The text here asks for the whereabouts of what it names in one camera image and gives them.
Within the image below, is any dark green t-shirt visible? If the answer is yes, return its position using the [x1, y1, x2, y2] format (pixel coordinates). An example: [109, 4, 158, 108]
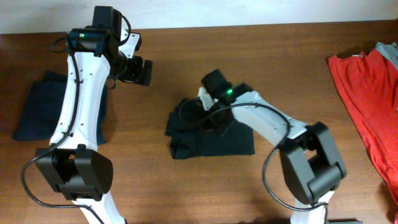
[165, 98, 255, 160]

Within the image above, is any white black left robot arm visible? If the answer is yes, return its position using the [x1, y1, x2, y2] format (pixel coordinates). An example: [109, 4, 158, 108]
[32, 6, 152, 223]

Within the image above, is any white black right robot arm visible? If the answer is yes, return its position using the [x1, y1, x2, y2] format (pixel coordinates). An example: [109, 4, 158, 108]
[191, 70, 346, 223]

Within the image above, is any folded navy blue garment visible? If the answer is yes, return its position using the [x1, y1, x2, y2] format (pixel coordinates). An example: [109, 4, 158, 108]
[12, 70, 109, 146]

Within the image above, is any red garment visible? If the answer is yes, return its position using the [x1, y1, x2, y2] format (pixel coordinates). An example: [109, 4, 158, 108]
[327, 49, 397, 201]

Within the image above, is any grey garment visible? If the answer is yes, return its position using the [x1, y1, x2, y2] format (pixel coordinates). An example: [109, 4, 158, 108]
[376, 42, 398, 69]

